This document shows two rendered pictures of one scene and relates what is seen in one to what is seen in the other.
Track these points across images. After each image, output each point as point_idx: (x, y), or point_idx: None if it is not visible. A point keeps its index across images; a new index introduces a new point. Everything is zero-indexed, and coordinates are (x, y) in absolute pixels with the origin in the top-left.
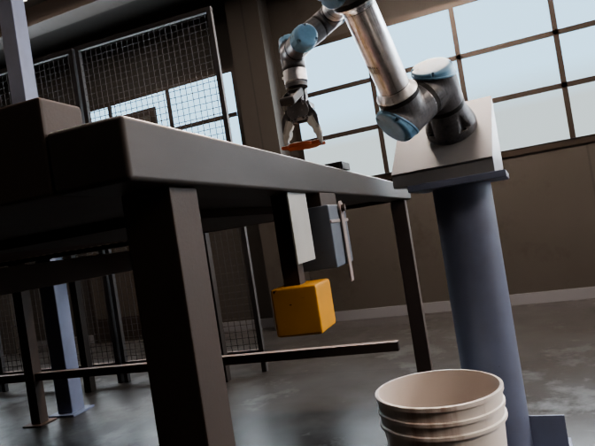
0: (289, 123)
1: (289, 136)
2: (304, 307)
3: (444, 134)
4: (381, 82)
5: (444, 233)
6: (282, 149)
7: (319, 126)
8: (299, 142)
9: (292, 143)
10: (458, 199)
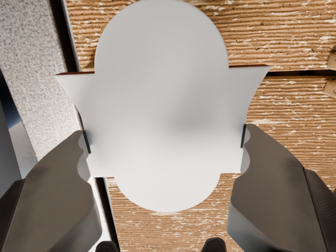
0: (275, 224)
1: (243, 151)
2: None
3: None
4: None
5: (0, 77)
6: (259, 64)
7: (27, 175)
8: (137, 1)
9: (183, 1)
10: None
